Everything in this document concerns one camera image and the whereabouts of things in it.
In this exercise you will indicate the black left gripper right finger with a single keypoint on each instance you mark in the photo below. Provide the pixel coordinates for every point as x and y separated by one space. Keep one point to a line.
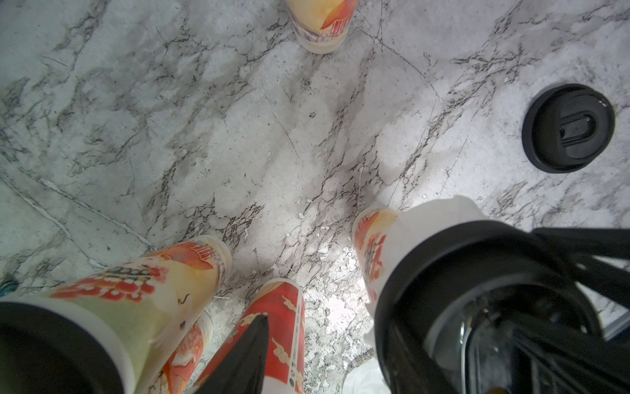
410 368

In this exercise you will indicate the black plastic cup lid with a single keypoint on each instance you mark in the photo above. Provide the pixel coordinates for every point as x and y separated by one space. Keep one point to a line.
567 127
454 290
52 351

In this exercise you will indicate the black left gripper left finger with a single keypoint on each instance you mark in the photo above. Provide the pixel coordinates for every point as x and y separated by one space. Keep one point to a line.
243 368

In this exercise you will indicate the fork with teal handle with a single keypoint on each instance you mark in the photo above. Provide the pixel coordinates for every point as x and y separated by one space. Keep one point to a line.
8 287

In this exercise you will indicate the red milk tea paper cup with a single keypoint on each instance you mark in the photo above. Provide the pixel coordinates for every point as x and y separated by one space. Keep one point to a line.
283 302

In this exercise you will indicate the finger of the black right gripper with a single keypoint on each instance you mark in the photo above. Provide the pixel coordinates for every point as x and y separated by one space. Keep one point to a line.
580 362
580 251

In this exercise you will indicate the yellow paper cup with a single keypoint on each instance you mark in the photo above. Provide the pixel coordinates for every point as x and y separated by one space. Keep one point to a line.
369 233

